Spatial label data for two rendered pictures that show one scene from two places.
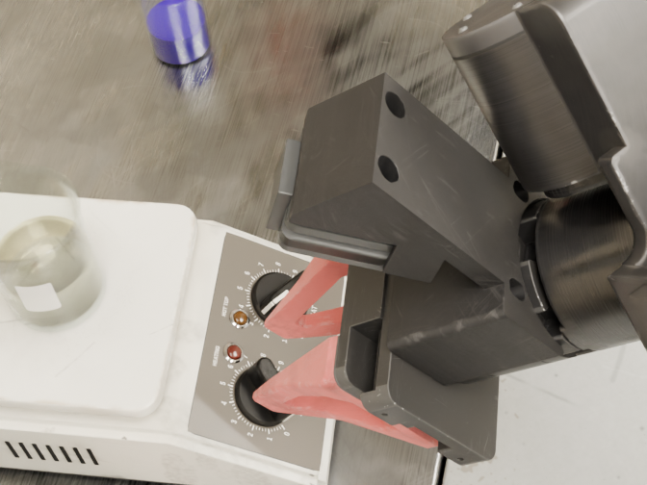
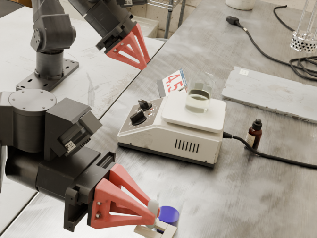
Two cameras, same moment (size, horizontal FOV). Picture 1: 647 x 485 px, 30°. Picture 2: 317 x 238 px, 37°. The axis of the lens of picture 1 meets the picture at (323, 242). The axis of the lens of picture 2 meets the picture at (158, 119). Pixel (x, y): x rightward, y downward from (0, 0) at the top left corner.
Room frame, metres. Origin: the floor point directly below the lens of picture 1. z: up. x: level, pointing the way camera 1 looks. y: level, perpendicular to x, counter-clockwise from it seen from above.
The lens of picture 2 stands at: (1.14, -0.02, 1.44)
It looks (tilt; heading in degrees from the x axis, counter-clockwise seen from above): 31 degrees down; 174
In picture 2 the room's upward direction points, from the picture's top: 10 degrees clockwise
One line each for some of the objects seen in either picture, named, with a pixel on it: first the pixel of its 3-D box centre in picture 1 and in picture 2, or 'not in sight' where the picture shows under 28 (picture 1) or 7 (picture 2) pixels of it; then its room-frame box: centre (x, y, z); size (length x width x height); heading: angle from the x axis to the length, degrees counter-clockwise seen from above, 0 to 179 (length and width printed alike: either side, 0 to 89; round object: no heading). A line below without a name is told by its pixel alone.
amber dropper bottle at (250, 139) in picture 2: not in sight; (254, 132); (0.30, 0.27, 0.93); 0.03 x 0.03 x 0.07
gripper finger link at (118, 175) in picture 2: not in sight; (120, 205); (0.69, 0.00, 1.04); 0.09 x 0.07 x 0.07; 66
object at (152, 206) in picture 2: not in sight; (150, 216); (0.70, 0.04, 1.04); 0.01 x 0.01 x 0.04; 66
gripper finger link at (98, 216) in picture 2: not in sight; (125, 199); (0.68, 0.01, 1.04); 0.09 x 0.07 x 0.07; 66
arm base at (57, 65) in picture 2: not in sight; (49, 62); (0.10, -0.19, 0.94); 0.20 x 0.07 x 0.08; 162
